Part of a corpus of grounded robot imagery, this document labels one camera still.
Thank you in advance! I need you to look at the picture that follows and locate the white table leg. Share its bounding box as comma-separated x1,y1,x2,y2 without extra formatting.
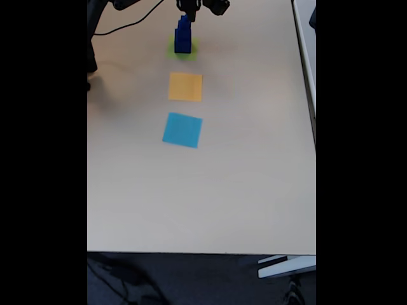
257,255,317,279

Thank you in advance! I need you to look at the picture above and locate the medium blue cube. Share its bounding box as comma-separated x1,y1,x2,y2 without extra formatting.
177,20,193,36

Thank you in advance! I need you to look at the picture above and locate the orange paper square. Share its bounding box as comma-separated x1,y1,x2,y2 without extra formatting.
167,72,203,102

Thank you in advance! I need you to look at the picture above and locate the light blue paper square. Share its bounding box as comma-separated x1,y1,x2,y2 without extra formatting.
162,112,204,149

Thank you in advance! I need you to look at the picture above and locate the large blue cube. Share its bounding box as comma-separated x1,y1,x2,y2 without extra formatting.
174,28,193,54

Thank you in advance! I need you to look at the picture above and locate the green paper square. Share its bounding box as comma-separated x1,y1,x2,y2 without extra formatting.
165,34,200,62

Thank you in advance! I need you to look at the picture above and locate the black camera box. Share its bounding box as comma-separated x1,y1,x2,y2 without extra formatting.
203,0,231,16

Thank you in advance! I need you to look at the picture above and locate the white neighbouring table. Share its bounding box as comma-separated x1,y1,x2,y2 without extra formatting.
291,0,317,149

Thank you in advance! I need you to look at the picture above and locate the black cable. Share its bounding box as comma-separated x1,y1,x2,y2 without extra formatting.
93,0,166,36

